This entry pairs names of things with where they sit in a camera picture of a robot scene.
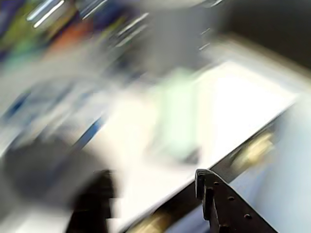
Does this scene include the blue toy kitchen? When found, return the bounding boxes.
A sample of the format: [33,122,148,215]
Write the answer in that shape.
[0,0,311,233]

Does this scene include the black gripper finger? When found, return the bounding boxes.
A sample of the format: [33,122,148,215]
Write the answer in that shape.
[65,169,121,233]
[195,168,276,233]

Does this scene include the gray salt shaker green label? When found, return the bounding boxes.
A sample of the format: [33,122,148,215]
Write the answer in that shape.
[143,12,212,167]

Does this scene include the gold stove knob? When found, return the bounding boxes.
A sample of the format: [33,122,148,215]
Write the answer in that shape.
[131,207,178,233]
[229,132,276,169]

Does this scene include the gray pot lid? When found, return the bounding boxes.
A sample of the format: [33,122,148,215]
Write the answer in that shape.
[2,138,122,214]

